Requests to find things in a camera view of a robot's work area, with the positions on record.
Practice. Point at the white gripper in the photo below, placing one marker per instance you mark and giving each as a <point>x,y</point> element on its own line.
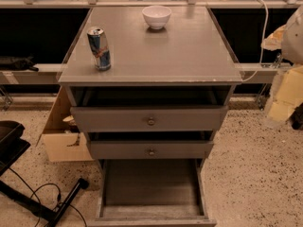
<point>294,44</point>

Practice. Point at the grey bottom drawer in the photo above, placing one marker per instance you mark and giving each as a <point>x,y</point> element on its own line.
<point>151,193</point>

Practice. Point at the grey drawer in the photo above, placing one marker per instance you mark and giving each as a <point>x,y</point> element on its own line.
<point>149,149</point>
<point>151,193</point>
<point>183,118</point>

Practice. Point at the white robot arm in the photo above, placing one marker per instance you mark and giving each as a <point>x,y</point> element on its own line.
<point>292,42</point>

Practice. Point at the grey wooden drawer cabinet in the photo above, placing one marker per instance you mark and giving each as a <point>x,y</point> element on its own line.
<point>185,63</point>

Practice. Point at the grey top drawer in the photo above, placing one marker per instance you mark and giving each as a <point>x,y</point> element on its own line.
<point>183,118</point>

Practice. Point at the grey middle drawer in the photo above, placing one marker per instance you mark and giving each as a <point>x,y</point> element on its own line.
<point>149,149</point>

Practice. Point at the white ceramic bowl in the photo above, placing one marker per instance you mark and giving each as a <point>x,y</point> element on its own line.
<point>156,17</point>

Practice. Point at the blue silver energy drink can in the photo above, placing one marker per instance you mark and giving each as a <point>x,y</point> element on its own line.
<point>99,47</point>

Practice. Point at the open cardboard box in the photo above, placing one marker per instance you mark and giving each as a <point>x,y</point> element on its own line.
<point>63,142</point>

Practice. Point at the black bag on ledge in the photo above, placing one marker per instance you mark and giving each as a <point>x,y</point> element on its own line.
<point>17,63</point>

